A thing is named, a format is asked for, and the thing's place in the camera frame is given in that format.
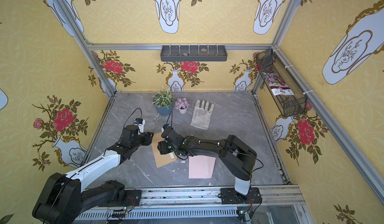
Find brown kraft envelope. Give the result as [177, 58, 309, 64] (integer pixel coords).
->
[151, 132, 177, 168]

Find pink envelope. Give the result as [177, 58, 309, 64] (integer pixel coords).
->
[189, 155, 216, 179]

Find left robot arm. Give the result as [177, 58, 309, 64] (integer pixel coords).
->
[32, 125, 154, 224]

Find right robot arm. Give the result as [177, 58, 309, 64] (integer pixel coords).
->
[158, 126, 257, 196]

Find dirty white work glove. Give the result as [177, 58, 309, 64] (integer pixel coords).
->
[190, 99, 215, 130]

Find purple flowers in white pot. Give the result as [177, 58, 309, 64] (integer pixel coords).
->
[175, 97, 190, 114]

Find green plant in blue pot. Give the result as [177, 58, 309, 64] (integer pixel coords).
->
[153, 90, 173, 116]

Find seed packet in basket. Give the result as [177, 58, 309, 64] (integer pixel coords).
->
[263, 72, 294, 96]

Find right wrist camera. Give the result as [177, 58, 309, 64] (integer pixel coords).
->
[162, 124, 172, 132]

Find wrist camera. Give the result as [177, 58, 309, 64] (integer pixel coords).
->
[162, 124, 172, 132]
[134, 118, 145, 134]

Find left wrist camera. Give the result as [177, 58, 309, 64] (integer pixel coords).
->
[134, 118, 145, 134]

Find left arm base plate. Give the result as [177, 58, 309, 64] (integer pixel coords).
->
[118, 189, 142, 207]

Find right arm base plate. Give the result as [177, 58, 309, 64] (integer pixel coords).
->
[218, 187, 262, 205]

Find grey wall shelf tray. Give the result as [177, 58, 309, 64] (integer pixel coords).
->
[160, 44, 228, 62]

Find black wire mesh basket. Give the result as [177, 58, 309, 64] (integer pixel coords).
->
[254, 50, 307, 117]

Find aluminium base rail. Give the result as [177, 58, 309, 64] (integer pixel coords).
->
[75, 185, 314, 224]

